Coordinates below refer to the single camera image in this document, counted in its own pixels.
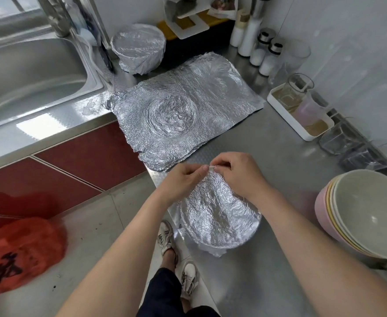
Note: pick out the person's right hand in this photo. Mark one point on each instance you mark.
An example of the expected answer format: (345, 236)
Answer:
(243, 176)

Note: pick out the small white tan-capped bottle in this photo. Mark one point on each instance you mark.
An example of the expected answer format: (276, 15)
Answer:
(238, 31)

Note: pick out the stainless steel sink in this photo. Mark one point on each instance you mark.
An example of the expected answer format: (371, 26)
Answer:
(28, 72)

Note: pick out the white dish brush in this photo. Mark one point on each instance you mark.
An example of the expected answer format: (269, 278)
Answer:
(92, 37)

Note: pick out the pink bowl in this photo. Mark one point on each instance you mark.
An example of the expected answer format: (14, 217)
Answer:
(372, 211)

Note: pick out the person's left white shoe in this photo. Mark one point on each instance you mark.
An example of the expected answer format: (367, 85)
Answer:
(167, 237)

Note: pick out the white rectangular tray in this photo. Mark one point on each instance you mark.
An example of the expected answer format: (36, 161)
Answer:
(283, 115)

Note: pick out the steel faucet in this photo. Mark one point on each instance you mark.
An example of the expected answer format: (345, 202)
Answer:
(54, 15)

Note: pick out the person's left hand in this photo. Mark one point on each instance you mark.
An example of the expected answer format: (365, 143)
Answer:
(181, 183)

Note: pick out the person's white shoe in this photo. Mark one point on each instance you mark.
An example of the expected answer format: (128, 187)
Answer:
(189, 279)
(167, 237)

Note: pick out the person's right forearm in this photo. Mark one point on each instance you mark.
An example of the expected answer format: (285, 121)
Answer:
(339, 254)

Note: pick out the colourful snack packet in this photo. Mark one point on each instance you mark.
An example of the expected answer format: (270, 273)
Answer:
(224, 3)

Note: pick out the person's left forearm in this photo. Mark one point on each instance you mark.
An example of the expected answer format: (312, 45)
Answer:
(117, 260)

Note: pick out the person's right white shoe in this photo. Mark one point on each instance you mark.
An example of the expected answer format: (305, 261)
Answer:
(189, 279)

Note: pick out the white corner shelf rack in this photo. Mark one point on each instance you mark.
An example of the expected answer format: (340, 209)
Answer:
(187, 16)

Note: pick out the person's dark trousers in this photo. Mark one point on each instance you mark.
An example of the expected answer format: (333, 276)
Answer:
(164, 297)

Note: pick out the red kitchen cabinet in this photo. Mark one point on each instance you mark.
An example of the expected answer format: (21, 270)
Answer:
(94, 158)

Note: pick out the stack of aluminium foil sheets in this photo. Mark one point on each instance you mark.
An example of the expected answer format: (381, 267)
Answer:
(187, 105)

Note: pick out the tall white steel-capped bottle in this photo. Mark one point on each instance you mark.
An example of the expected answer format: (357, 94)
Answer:
(250, 36)

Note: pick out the red plastic bag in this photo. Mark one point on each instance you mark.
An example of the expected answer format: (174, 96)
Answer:
(21, 255)

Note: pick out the foil-covered bowl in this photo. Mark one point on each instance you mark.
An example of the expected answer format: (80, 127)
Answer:
(138, 46)
(216, 220)

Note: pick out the pink translucent cup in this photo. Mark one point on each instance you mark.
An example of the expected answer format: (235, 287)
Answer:
(310, 112)

